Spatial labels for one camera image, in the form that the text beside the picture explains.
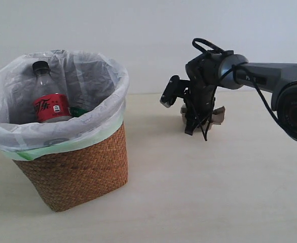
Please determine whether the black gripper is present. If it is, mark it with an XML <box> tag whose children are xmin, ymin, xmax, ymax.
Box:
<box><xmin>184</xmin><ymin>54</ymin><xmax>222</xmax><ymax>141</ymax></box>

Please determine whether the brown cardboard tray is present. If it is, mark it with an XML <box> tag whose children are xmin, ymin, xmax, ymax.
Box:
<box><xmin>180</xmin><ymin>104</ymin><xmax>226</xmax><ymax>125</ymax></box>

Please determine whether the green label water bottle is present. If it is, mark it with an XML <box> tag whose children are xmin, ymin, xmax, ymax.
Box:
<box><xmin>70</xmin><ymin>97</ymin><xmax>91</xmax><ymax>117</ymax></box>

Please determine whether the red label cola bottle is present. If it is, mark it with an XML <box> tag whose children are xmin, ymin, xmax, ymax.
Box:
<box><xmin>32</xmin><ymin>61</ymin><xmax>72</xmax><ymax>123</ymax></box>

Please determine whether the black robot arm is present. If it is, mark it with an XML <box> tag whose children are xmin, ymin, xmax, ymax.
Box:
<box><xmin>185</xmin><ymin>54</ymin><xmax>297</xmax><ymax>141</ymax></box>

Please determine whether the translucent white bin liner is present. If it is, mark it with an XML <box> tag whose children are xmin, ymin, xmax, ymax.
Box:
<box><xmin>0</xmin><ymin>50</ymin><xmax>129</xmax><ymax>161</ymax></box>

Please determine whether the woven wicker waste basket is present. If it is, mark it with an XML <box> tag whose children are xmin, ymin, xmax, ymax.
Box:
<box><xmin>14</xmin><ymin>126</ymin><xmax>128</xmax><ymax>212</ymax></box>

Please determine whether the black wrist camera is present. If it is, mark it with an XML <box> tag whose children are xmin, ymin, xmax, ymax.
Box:
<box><xmin>160</xmin><ymin>75</ymin><xmax>180</xmax><ymax>108</ymax></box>

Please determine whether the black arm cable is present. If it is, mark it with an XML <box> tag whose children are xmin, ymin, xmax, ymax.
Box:
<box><xmin>192</xmin><ymin>37</ymin><xmax>283</xmax><ymax>142</ymax></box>

